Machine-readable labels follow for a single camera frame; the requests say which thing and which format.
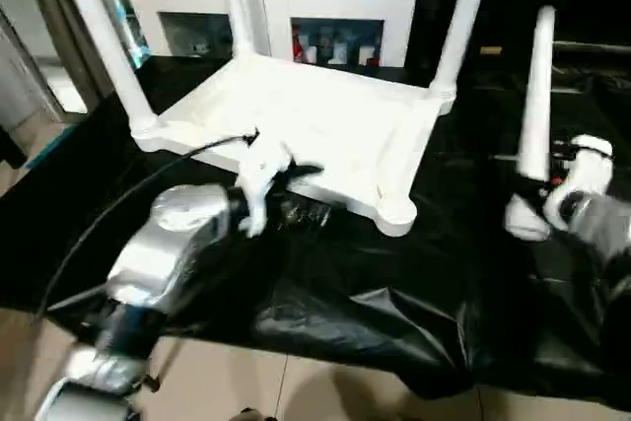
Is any teal floor mat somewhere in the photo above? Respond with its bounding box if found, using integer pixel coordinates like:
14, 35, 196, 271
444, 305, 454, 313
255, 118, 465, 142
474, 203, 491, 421
23, 128, 76, 170

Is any black work mat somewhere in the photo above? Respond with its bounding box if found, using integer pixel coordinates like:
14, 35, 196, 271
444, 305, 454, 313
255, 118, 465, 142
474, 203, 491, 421
0, 53, 631, 402

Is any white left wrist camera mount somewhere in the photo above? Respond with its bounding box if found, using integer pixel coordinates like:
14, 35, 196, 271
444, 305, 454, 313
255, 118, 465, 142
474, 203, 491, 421
235, 137, 298, 241

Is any grey curtain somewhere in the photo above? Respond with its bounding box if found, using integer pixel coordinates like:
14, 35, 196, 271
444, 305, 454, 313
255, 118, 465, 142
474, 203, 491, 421
24, 0, 115, 112

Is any light blue packaged box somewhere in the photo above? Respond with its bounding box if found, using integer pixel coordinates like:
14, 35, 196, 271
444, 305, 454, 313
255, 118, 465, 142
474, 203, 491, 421
96, 0, 153, 68

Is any white plastic table top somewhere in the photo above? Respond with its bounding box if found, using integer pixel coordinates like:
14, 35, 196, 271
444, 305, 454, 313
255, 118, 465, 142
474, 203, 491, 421
129, 55, 458, 240

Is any white plastic table leg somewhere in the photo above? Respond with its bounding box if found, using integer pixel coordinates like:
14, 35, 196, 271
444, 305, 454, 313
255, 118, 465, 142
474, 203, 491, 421
55, 0, 160, 140
502, 5, 559, 244
430, 0, 498, 98
215, 0, 258, 66

